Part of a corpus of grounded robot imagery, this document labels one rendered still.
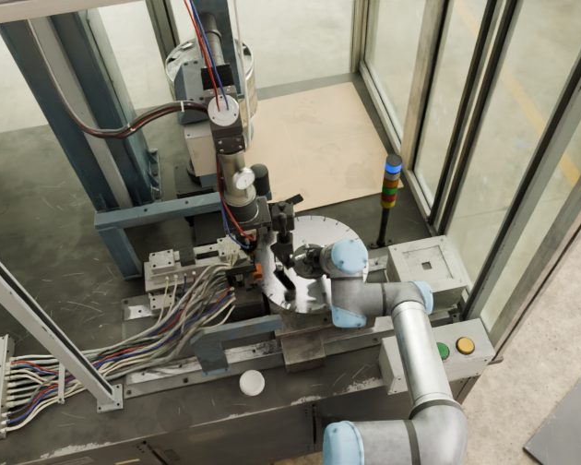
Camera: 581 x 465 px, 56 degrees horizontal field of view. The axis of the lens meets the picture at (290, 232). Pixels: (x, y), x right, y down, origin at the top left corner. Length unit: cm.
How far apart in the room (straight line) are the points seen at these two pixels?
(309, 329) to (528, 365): 127
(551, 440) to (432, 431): 158
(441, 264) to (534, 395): 104
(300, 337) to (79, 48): 99
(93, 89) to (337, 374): 107
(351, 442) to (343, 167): 131
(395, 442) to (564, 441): 165
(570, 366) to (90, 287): 196
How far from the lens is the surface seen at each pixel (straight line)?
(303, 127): 222
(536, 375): 262
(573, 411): 260
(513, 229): 133
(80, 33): 159
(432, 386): 105
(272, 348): 168
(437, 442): 96
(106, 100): 172
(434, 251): 171
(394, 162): 155
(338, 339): 169
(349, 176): 205
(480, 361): 161
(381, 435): 95
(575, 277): 293
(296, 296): 154
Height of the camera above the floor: 230
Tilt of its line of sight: 55 degrees down
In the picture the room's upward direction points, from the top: 5 degrees counter-clockwise
